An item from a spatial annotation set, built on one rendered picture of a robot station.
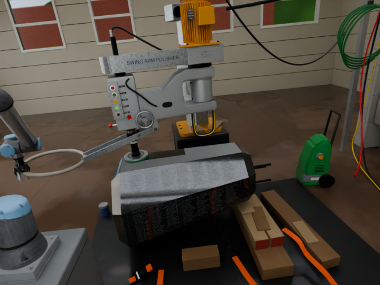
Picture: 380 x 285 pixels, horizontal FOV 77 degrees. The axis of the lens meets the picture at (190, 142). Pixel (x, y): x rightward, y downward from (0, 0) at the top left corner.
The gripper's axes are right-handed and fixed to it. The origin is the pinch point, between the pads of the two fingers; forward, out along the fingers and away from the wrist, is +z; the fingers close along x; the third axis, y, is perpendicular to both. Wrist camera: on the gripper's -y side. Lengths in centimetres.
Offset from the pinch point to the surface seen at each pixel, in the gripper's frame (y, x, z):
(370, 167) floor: 184, 333, 56
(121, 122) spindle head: 38, 66, -38
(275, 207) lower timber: 129, 173, 58
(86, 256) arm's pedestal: 98, 2, 8
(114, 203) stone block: 52, 43, 20
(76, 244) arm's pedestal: 99, -2, -5
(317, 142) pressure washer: 136, 250, 9
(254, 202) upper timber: 116, 153, 48
